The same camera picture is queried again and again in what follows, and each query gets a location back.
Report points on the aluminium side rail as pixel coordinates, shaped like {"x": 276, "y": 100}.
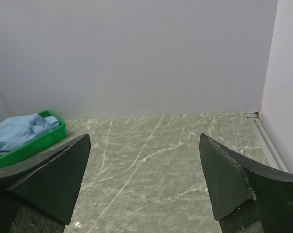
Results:
{"x": 265, "y": 142}

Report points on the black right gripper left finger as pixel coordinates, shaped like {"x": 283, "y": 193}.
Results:
{"x": 39, "y": 194}

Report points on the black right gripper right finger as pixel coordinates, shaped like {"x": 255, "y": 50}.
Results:
{"x": 246, "y": 196}

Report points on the light blue long sleeve shirt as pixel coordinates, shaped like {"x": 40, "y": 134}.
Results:
{"x": 18, "y": 131}

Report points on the green plastic bin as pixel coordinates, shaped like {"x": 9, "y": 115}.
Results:
{"x": 37, "y": 145}

